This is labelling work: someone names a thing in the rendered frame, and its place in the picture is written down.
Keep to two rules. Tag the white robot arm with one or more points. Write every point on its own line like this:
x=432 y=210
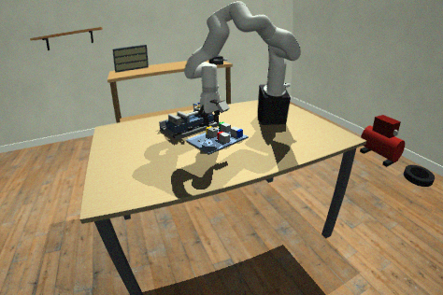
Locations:
x=281 y=41

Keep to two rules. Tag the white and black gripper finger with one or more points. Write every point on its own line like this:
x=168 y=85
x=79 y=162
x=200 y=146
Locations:
x=204 y=115
x=216 y=116

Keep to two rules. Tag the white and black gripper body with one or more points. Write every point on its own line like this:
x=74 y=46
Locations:
x=205 y=101

